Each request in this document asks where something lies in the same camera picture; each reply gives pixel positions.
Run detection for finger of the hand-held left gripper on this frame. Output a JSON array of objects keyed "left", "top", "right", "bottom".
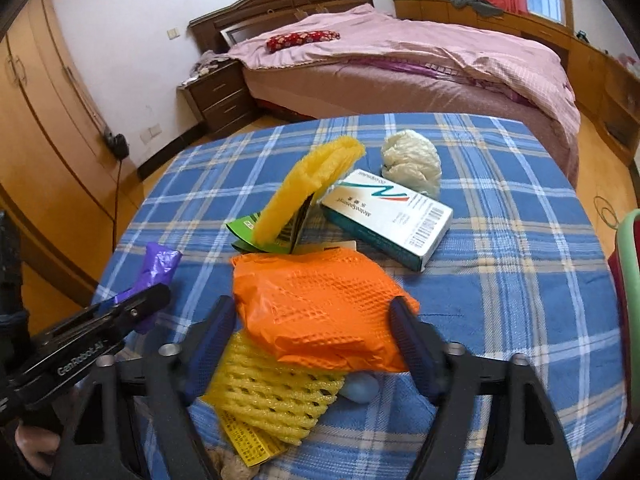
[{"left": 30, "top": 282, "right": 173, "bottom": 356}]

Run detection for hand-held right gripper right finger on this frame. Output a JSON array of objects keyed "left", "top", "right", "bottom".
[{"left": 387, "top": 296, "right": 581, "bottom": 480}]

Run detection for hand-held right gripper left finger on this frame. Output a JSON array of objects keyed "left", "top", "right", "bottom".
[{"left": 50, "top": 295, "right": 238, "bottom": 480}]

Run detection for purple plastic bag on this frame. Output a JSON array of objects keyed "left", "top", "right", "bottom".
[{"left": 107, "top": 242, "right": 181, "bottom": 333}]

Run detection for green snack packet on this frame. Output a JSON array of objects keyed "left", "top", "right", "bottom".
[{"left": 225, "top": 195, "right": 313, "bottom": 256}]

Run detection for white and green medicine box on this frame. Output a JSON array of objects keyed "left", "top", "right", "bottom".
[{"left": 320, "top": 169, "right": 453, "bottom": 272}]

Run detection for green bucket with red inside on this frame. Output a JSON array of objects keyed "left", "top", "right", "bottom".
[{"left": 607, "top": 210, "right": 640, "bottom": 461}]

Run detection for person's left hand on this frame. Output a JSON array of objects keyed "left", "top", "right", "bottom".
[{"left": 12, "top": 422, "right": 63, "bottom": 480}]

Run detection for light blue small object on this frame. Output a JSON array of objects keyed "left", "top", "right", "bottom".
[{"left": 342, "top": 372, "right": 386, "bottom": 405}]

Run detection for yellow open-mesh foam net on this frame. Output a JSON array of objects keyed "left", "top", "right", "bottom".
[{"left": 200, "top": 330, "right": 346, "bottom": 448}]

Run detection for yellow printed leaflet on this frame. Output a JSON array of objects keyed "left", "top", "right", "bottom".
[{"left": 217, "top": 405, "right": 288, "bottom": 468}]

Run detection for blue plaid tablecloth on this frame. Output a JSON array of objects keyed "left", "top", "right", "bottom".
[{"left": 92, "top": 112, "right": 631, "bottom": 480}]

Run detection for crumpled white tissue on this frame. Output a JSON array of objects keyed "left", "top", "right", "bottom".
[{"left": 381, "top": 130, "right": 442, "bottom": 197}]

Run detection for yellow foam net sleeve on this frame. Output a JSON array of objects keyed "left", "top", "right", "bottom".
[{"left": 252, "top": 135, "right": 367, "bottom": 246}]

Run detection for wooden wardrobe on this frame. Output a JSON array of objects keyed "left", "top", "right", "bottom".
[{"left": 0, "top": 0, "right": 143, "bottom": 306}]

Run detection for dark wooden nightstand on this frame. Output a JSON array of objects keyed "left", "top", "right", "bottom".
[{"left": 177, "top": 57, "right": 258, "bottom": 136}]

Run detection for patterned cloth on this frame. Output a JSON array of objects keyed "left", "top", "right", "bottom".
[{"left": 187, "top": 50, "right": 231, "bottom": 86}]

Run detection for wooden bed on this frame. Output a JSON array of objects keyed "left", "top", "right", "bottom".
[{"left": 187, "top": 0, "right": 583, "bottom": 186}]

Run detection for pink quilt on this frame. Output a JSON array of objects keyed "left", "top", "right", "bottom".
[{"left": 222, "top": 2, "right": 581, "bottom": 181}]

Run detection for red floral pillow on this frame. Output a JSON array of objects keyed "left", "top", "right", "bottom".
[{"left": 265, "top": 30, "right": 341, "bottom": 54}]

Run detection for grey clothes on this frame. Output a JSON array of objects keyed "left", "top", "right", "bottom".
[{"left": 440, "top": 0, "right": 506, "bottom": 17}]

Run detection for black charger with cable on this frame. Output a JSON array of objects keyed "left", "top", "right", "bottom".
[{"left": 102, "top": 130, "right": 132, "bottom": 246}]

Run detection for green floor cable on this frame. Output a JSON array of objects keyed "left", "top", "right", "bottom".
[{"left": 594, "top": 195, "right": 621, "bottom": 228}]

